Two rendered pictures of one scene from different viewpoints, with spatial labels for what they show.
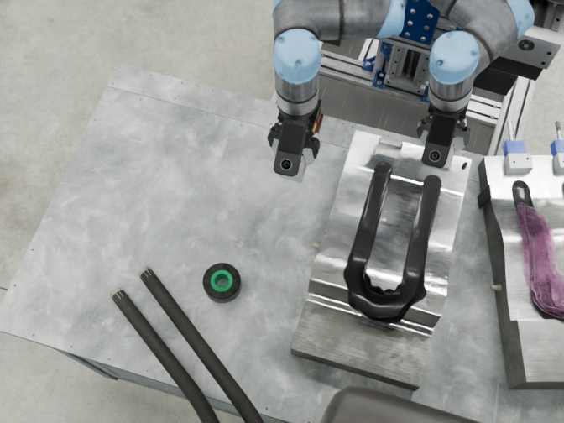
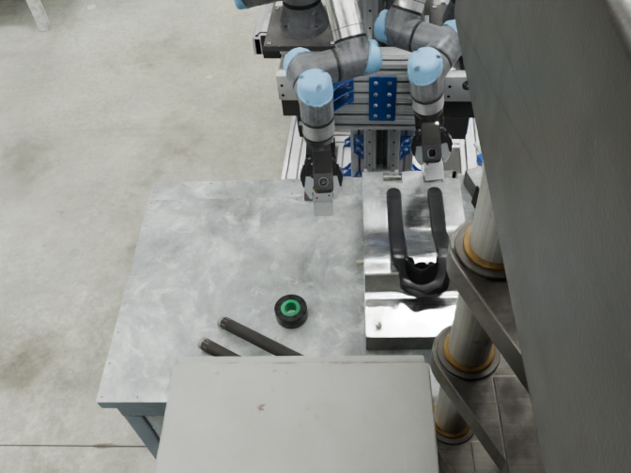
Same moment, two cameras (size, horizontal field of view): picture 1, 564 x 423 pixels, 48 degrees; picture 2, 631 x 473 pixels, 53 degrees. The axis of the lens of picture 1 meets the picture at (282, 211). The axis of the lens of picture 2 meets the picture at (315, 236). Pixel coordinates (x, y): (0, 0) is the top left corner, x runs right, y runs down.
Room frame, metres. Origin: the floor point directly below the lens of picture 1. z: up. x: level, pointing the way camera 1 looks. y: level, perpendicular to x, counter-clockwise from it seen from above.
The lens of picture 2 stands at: (-0.44, 0.24, 2.13)
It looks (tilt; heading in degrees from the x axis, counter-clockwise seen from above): 51 degrees down; 347
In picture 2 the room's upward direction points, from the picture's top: 6 degrees counter-clockwise
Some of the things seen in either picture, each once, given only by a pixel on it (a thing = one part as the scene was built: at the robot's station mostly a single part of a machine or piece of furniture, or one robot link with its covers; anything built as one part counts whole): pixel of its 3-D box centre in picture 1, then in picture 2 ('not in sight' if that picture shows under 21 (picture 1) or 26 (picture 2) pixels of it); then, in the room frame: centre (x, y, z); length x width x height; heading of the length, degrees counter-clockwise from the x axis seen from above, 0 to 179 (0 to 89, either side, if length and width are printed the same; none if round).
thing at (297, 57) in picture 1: (296, 65); (315, 97); (0.63, -0.03, 1.25); 0.09 x 0.08 x 0.11; 0
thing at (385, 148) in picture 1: (388, 151); (392, 182); (0.67, -0.24, 0.87); 0.05 x 0.05 x 0.04; 71
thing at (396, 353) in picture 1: (384, 250); (415, 248); (0.44, -0.21, 0.87); 0.50 x 0.26 x 0.14; 161
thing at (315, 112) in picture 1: (297, 113); (320, 149); (0.64, -0.04, 1.09); 0.09 x 0.08 x 0.12; 161
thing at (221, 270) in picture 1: (221, 283); (291, 311); (0.39, 0.13, 0.82); 0.08 x 0.08 x 0.04
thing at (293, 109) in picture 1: (295, 92); (316, 126); (0.63, -0.03, 1.17); 0.08 x 0.08 x 0.05
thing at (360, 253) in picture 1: (394, 237); (420, 231); (0.45, -0.23, 0.92); 0.35 x 0.16 x 0.09; 161
